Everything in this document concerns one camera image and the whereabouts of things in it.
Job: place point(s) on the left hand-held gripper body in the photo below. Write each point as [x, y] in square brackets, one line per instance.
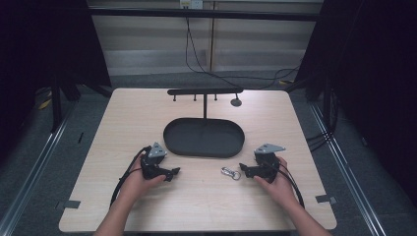
[153, 164]

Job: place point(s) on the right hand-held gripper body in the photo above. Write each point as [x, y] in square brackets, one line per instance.
[267, 162]

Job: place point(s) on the person's left hand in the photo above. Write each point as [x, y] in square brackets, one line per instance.
[137, 185]

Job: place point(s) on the person's right hand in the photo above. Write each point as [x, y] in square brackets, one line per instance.
[282, 188]

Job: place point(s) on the black key stand with tray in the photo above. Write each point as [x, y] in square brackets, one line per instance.
[203, 137]

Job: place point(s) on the grey tape strip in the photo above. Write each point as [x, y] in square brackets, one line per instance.
[325, 199]
[69, 204]

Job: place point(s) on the black metal stand leg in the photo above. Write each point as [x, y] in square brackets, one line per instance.
[56, 105]

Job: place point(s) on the yellow floor tape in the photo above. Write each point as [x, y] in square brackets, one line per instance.
[45, 104]

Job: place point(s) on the thin vertical pole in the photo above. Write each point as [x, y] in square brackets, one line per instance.
[212, 39]

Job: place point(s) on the black curtain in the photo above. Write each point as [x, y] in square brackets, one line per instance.
[370, 65]
[42, 42]

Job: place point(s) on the black horizontal bar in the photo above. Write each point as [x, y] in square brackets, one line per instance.
[203, 14]

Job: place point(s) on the metal floor rail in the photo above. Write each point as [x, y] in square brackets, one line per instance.
[347, 173]
[29, 177]

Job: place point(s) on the white wall socket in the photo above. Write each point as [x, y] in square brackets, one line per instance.
[191, 4]

